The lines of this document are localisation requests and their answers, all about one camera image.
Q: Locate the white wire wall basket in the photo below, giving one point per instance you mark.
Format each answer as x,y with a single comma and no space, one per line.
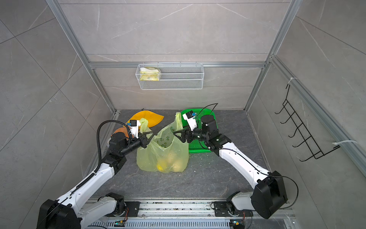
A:
174,76

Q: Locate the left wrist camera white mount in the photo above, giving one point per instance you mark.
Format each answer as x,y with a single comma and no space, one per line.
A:
134,127

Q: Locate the metal base rail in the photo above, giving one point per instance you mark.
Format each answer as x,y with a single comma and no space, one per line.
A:
197,213

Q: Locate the yellow-white packet in basket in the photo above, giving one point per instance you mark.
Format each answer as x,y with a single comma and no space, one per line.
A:
149,74

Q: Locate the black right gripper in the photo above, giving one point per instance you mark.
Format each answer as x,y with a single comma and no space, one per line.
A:
186,132

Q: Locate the yellow-green plastic bag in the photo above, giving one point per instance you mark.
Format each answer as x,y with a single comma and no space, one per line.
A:
162,146

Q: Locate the yellow fabric hat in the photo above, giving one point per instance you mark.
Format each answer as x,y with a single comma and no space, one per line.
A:
152,118

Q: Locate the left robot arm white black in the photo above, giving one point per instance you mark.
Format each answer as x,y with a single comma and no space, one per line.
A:
69,210

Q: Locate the black wire wall hook rack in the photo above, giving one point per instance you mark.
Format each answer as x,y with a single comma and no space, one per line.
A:
301,130

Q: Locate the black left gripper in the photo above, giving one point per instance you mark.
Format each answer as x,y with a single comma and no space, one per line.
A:
142,140

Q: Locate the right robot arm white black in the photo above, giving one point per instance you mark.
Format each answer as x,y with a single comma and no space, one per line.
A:
269,192

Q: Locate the pear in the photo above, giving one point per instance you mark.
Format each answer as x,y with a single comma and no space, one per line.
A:
177,164

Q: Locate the orange plush toy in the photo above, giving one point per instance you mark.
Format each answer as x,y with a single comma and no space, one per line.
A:
121,132

